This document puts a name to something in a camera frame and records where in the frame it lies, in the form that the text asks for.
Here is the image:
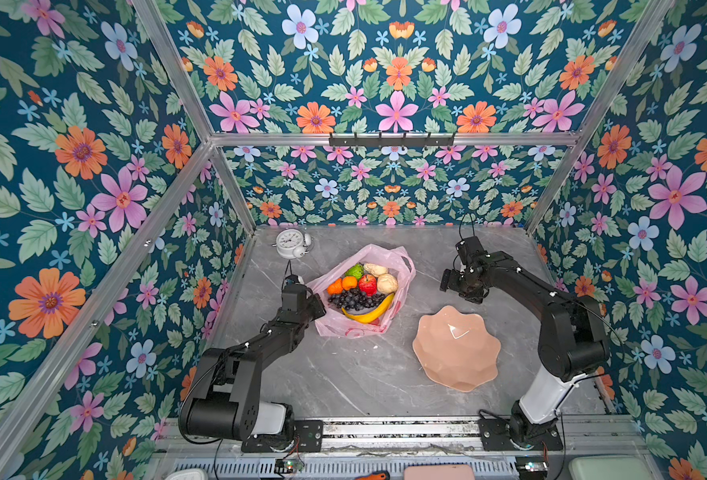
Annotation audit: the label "pink plastic bag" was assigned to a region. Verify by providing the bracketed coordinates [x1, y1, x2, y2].
[310, 244, 417, 338]

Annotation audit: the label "pink wavy bowl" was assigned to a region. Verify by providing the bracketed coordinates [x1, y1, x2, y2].
[413, 305, 501, 393]

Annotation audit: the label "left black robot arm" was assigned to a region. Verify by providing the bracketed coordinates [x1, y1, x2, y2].
[178, 274, 326, 441]

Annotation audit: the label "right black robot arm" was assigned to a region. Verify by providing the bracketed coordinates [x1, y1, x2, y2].
[439, 236, 611, 450]

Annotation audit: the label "fake orange tangerine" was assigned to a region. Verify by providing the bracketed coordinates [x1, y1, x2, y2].
[327, 278, 345, 296]

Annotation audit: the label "fake purple grapes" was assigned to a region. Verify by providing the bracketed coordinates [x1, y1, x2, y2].
[328, 289, 385, 313]

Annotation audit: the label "fake beige garlic bulb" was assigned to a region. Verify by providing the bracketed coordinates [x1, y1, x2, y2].
[377, 273, 399, 295]

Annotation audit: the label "fake green apple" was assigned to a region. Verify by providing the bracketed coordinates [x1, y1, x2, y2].
[345, 263, 365, 280]

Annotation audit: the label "fake red apple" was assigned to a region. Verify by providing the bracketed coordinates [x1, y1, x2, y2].
[357, 274, 377, 297]

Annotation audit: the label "fake yellow banana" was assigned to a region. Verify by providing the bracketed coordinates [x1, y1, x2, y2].
[342, 293, 395, 324]

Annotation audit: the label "fake beige ginger root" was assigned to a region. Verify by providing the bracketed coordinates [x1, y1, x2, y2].
[363, 263, 389, 277]

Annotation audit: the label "white alarm clock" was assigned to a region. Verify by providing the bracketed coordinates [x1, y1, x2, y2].
[275, 229, 313, 260]

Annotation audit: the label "pink box at bottom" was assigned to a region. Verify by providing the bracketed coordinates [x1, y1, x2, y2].
[403, 464, 475, 480]

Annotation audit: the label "white object bottom left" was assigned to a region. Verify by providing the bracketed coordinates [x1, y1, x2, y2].
[165, 468, 210, 480]

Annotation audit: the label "pale green box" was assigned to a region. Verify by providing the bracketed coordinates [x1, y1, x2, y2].
[569, 456, 653, 480]

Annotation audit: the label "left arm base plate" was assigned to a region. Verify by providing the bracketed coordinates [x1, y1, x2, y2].
[241, 418, 325, 454]

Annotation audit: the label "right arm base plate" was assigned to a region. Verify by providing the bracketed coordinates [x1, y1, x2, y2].
[477, 417, 565, 451]

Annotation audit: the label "aluminium mounting rail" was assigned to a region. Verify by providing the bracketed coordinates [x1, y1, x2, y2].
[160, 415, 643, 457]

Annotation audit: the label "black hook rail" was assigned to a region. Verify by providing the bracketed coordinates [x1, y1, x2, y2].
[328, 132, 455, 149]

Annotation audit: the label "orange tool handle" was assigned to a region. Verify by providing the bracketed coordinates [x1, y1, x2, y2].
[355, 471, 391, 480]

